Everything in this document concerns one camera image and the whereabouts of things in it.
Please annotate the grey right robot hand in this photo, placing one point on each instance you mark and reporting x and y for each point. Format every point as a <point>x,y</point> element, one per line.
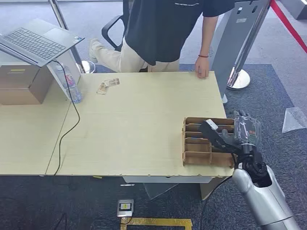
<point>246,130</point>

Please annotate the person's left hand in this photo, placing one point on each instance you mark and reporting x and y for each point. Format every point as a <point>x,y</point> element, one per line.
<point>202,68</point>

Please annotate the person's left forearm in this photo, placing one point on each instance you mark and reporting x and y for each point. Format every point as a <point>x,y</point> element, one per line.
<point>209,35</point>

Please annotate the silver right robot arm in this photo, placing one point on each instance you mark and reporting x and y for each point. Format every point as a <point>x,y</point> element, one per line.
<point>266,200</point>

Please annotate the person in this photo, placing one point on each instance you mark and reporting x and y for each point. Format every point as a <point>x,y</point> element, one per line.
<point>158,31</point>

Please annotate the brown wooden card organizer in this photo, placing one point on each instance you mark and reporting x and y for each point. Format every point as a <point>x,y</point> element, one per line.
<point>196,152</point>

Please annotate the clear plastic sheet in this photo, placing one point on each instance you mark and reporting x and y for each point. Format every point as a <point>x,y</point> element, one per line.
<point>293,120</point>

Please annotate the beige table leg panel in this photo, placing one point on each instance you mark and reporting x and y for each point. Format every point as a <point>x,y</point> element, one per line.
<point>211,189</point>

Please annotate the red barrier belt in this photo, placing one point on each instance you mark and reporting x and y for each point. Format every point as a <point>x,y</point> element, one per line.
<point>287,25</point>

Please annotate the banknote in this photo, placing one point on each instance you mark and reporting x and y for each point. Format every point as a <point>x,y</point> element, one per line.
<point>102,89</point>
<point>112,82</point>

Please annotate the black office chair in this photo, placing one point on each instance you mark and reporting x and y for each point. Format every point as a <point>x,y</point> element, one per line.
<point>111,27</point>

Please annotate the grey block base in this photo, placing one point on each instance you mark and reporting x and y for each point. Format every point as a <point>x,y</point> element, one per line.
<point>296,8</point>

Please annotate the white laptop stand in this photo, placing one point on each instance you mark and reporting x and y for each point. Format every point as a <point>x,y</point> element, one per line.
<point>72,65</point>

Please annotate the silver floor socket box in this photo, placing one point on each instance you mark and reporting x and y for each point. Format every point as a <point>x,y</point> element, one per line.
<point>125,208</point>

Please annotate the clear plastic water bottle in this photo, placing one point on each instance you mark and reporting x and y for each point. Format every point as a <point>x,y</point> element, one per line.
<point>72,85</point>

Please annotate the grey laptop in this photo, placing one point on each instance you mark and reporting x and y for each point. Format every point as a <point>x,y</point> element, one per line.
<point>35,43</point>

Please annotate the brown cardboard box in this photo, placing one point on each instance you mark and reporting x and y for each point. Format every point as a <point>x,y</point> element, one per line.
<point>17,84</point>

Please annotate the black wrist camera pale box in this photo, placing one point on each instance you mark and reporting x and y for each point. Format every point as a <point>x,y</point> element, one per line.
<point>211,130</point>

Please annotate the chrome stanchion post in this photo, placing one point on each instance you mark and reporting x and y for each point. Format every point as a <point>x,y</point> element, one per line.
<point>88,66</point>
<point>240,81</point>

